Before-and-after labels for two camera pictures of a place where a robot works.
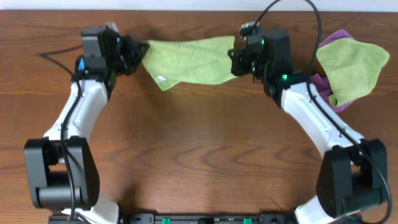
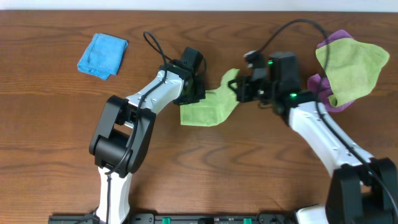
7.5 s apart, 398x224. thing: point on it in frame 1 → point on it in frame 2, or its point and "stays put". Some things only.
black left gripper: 130,47 → 200,93
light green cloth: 204,60 → 216,107
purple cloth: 322,84 stays put
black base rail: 201,218 stays put
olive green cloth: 352,69 stays put
